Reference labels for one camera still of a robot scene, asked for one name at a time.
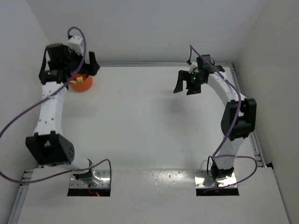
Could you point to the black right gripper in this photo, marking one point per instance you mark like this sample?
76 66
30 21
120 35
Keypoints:
191 79

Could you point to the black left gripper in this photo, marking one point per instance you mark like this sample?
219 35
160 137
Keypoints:
84 67

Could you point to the light green 2x2 lego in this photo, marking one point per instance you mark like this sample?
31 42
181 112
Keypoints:
80 79

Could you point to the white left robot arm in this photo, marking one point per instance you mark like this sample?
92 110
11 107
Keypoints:
47 145

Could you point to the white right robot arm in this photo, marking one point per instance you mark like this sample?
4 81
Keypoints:
239 117

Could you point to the orange divided round container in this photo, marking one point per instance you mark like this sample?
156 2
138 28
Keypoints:
84 86

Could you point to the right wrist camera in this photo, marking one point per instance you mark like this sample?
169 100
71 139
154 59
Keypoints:
193 68

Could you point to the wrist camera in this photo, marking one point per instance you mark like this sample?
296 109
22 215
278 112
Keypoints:
74 42
193 68

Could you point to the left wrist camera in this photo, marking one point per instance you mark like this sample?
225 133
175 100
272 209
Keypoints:
74 42

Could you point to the aluminium table edge rail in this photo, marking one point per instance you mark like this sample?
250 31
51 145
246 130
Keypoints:
249 107

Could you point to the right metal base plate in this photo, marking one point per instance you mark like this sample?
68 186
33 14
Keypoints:
203 181

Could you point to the metal base plate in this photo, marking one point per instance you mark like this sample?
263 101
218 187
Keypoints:
95 179
203 181

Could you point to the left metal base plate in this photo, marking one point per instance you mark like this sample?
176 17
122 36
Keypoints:
95 179

